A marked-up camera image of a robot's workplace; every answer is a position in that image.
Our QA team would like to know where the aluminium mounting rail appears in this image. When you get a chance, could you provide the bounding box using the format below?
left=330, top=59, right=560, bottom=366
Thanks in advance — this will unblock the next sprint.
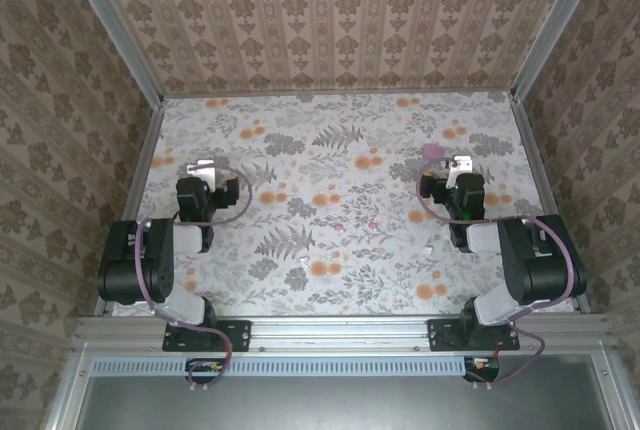
left=74, top=314, right=616, bottom=354

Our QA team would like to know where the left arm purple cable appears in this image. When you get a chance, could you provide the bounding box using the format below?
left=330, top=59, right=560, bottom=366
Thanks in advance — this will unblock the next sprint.
left=133, top=164, right=254, bottom=391

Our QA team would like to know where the floral patterned table mat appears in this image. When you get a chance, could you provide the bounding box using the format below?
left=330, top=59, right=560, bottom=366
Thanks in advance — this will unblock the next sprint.
left=107, top=92, right=576, bottom=316

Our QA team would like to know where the grey metal panel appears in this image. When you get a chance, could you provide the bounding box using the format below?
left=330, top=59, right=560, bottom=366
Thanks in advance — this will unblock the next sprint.
left=74, top=354, right=619, bottom=430

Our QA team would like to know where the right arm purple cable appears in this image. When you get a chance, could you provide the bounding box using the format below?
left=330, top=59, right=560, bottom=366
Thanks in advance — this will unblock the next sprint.
left=417, top=157, right=576, bottom=387

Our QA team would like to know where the aluminium frame post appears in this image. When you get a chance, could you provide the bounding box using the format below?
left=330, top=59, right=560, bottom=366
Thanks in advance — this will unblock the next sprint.
left=509, top=0, right=609, bottom=101
left=57, top=0, right=166, bottom=107

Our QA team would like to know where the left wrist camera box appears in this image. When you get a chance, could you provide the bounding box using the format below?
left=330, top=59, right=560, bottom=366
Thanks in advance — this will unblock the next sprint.
left=185, top=158, right=217, bottom=190

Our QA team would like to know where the aluminium table side rail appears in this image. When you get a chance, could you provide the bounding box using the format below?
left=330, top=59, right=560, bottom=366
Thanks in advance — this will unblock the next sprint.
left=94, top=99, right=166, bottom=316
left=509, top=94, right=591, bottom=314

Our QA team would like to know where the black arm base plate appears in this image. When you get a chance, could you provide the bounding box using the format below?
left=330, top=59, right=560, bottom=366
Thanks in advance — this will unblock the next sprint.
left=162, top=318, right=251, bottom=353
left=427, top=318, right=521, bottom=353

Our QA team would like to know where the grey slotted cable duct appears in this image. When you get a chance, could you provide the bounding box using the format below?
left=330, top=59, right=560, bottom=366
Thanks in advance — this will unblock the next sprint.
left=92, top=355, right=469, bottom=377

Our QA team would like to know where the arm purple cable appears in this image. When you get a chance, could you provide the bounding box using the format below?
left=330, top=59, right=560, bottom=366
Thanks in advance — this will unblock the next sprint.
left=417, top=157, right=576, bottom=387
left=133, top=164, right=254, bottom=391

